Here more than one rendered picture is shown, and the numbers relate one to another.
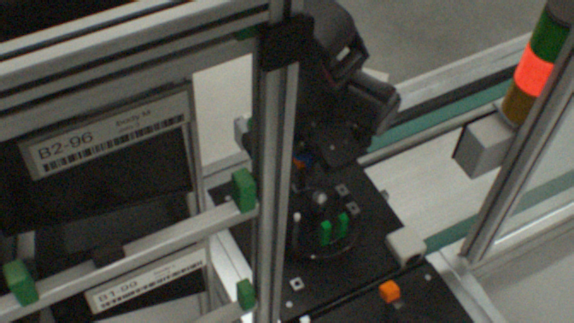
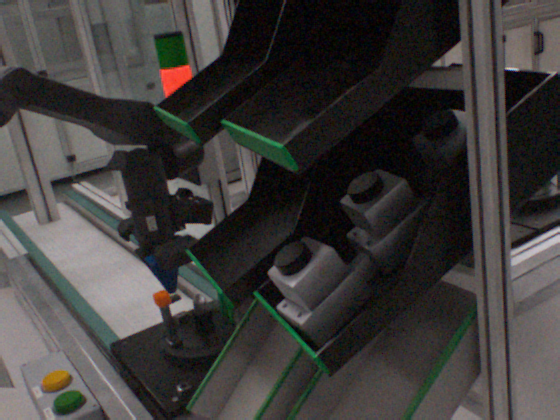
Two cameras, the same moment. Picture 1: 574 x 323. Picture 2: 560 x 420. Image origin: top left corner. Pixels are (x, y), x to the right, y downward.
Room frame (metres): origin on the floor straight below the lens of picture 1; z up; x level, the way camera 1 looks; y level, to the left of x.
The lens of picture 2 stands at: (0.38, 0.82, 1.47)
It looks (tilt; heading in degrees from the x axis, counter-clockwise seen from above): 20 degrees down; 272
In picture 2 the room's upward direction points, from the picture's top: 9 degrees counter-clockwise
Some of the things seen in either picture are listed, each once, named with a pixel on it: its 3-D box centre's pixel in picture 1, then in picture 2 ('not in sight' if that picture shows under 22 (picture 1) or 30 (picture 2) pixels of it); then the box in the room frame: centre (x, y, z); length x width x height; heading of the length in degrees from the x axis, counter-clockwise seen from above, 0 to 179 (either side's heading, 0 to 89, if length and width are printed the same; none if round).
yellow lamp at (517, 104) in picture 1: (529, 95); not in sight; (0.55, -0.27, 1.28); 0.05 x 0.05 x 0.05
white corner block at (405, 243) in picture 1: (404, 247); not in sight; (0.52, -0.19, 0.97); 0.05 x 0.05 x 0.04; 31
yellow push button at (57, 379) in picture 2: not in sight; (56, 382); (0.78, -0.01, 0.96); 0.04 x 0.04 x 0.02
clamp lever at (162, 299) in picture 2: (303, 174); (171, 313); (0.59, -0.03, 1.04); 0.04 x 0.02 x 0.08; 31
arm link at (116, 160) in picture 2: (317, 73); (141, 168); (0.58, -0.03, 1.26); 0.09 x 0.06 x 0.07; 58
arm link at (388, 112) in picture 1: (350, 74); (156, 143); (0.56, -0.07, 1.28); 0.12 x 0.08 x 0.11; 58
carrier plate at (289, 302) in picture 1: (315, 226); (209, 346); (0.55, -0.05, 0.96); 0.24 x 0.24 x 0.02; 31
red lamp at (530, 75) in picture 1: (543, 65); (178, 82); (0.55, -0.27, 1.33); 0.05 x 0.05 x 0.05
